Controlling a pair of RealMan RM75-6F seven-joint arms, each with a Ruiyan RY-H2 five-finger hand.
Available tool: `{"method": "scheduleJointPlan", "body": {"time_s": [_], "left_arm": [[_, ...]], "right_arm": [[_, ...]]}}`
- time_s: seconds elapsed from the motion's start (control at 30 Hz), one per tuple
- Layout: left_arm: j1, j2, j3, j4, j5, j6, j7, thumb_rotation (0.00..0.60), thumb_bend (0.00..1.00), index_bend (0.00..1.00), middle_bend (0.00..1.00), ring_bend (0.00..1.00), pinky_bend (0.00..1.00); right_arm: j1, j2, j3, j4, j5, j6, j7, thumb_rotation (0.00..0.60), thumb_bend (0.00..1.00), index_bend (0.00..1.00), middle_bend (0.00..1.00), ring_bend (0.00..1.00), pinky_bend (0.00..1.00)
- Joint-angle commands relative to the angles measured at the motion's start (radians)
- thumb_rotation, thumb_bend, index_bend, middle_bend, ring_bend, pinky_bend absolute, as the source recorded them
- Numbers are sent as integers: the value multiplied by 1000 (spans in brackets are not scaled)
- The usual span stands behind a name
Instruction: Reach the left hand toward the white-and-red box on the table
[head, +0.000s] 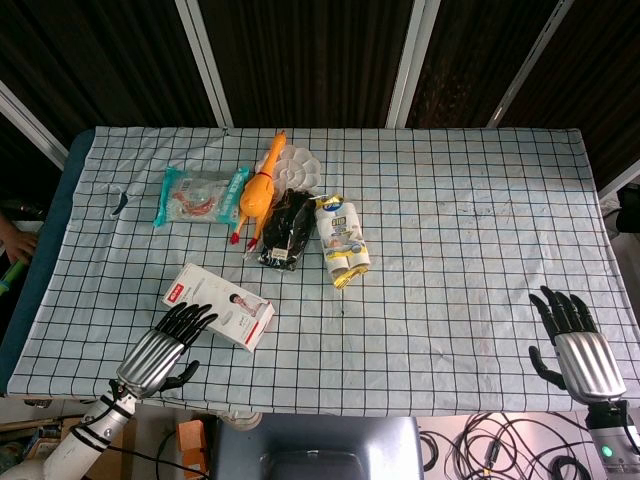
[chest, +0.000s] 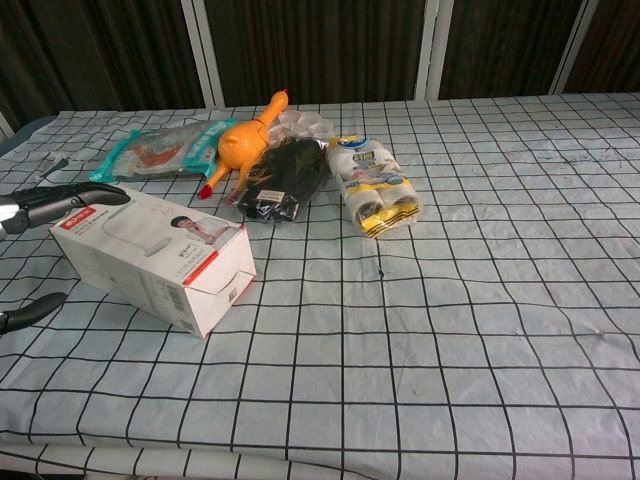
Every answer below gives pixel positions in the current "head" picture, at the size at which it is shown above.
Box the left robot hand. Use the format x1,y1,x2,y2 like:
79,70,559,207
109,302,219,400

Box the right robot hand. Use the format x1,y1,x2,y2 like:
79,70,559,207
528,285,628,403

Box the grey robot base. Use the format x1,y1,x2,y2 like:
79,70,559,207
209,413,426,480

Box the white product box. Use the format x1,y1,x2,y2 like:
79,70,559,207
161,262,276,353

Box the green stick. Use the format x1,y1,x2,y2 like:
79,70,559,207
0,258,27,294

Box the teal snack packet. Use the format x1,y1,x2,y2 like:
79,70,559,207
152,165,251,229

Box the person's hand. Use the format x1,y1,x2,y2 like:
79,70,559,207
0,213,39,265

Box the black packaged item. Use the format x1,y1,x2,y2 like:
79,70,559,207
256,188,317,274

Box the blue grid tablecloth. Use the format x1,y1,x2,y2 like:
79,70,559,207
6,125,632,418

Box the yellow rubber chicken toy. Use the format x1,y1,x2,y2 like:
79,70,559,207
229,130,288,252

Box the white and gold cup pack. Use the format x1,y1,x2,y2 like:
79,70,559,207
313,192,372,290

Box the white flower-shaped paint palette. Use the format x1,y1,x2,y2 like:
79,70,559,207
254,144,322,192

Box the black cables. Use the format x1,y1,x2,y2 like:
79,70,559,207
418,412,596,480

